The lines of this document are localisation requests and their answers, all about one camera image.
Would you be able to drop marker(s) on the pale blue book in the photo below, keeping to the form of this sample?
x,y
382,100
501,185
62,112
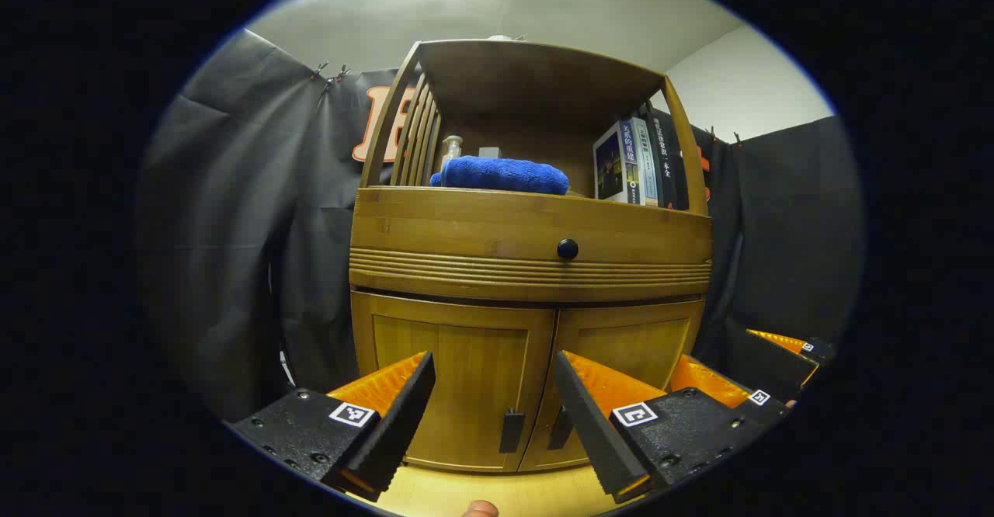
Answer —
x,y
647,164

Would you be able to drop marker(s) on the wooden double-door shoe cabinet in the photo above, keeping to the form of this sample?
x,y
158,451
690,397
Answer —
x,y
497,74

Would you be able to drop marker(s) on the small grey box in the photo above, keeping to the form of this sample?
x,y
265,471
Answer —
x,y
489,152

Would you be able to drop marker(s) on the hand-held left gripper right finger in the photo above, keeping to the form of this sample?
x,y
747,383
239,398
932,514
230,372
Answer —
x,y
594,431

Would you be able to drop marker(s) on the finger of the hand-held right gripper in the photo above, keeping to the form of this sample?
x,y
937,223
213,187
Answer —
x,y
707,379
769,362

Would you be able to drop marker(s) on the night photo cover book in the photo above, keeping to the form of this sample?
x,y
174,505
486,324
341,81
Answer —
x,y
609,164

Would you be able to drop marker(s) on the black round drawer knob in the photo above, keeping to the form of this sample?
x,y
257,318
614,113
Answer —
x,y
568,249

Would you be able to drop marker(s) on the wooden cabinet door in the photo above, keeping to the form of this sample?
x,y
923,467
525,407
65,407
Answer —
x,y
481,377
637,338

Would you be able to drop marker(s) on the wooden drawer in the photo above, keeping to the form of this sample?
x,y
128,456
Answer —
x,y
466,226

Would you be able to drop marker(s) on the glass bottle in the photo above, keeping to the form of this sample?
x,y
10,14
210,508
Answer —
x,y
451,148

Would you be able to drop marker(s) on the black backdrop cloth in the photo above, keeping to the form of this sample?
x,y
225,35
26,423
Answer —
x,y
233,191

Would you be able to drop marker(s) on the blue towel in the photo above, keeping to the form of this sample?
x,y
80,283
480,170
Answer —
x,y
505,174

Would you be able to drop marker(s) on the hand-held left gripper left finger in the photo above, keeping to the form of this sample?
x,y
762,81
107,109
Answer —
x,y
392,431

